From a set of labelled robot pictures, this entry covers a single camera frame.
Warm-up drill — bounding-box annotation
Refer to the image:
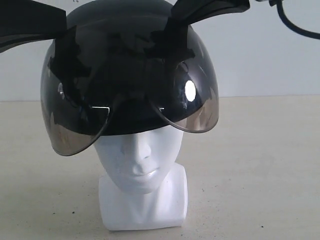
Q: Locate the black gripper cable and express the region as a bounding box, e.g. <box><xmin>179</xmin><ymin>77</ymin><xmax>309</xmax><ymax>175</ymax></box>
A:
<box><xmin>269</xmin><ymin>0</ymin><xmax>320</xmax><ymax>40</ymax></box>

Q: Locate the black helmet with tinted visor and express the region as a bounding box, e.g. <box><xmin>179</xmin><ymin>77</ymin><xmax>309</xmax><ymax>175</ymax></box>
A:
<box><xmin>40</xmin><ymin>0</ymin><xmax>220</xmax><ymax>156</ymax></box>

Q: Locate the white mannequin head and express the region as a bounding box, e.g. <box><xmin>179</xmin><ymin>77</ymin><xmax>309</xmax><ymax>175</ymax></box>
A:
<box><xmin>94</xmin><ymin>126</ymin><xmax>188</xmax><ymax>231</ymax></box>

